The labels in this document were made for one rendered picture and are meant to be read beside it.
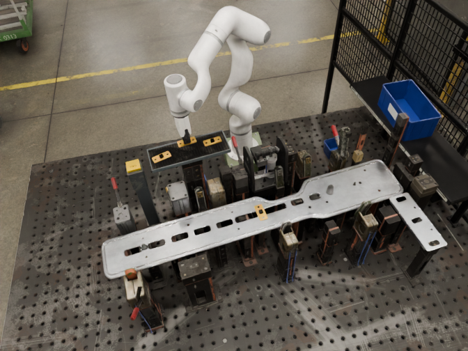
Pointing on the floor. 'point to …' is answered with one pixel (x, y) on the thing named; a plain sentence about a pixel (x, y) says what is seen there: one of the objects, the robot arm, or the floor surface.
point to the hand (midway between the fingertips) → (186, 138)
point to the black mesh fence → (404, 58)
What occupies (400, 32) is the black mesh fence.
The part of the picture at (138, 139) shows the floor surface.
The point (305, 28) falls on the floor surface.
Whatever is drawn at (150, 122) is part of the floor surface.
